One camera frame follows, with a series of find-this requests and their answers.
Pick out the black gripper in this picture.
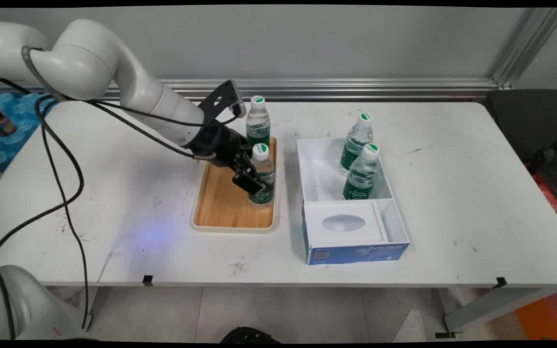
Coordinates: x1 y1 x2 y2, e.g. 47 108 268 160
188 122 266 195

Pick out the green label water bottle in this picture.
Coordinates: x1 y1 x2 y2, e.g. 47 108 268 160
342 144 381 201
246 95 272 147
247 144 276 209
339 112 374 175

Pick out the bamboo tray with cream rim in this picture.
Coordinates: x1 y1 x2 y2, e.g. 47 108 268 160
191 134 279 234

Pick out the white insert with oval hole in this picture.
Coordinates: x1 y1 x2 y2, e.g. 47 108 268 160
304 202 389 247

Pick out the white and blue cardboard box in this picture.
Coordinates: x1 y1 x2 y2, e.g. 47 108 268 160
295 138 410 266

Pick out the black round floor object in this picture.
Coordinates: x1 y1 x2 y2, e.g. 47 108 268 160
220 327 282 344

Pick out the blue wrapped bottle pack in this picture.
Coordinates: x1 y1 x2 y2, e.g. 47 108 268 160
0 92 59 173

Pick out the grey metal table leg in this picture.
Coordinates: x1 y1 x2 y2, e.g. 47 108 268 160
436 285 557 339

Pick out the red item beside table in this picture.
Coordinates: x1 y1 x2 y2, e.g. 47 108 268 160
525 164 557 228

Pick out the orange floor panel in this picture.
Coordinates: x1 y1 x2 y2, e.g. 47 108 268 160
515 289 557 341

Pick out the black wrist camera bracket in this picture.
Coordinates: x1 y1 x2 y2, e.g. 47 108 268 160
198 80 248 127

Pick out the horizontal aluminium rail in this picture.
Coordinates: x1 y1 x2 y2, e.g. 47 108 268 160
0 78 499 102

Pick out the thick black cable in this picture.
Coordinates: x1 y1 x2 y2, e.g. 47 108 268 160
0 77 211 271

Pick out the thin black cable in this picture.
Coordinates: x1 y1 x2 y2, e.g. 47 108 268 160
37 94 240 332

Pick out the slanted aluminium post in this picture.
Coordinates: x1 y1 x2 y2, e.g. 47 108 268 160
491 7 557 90

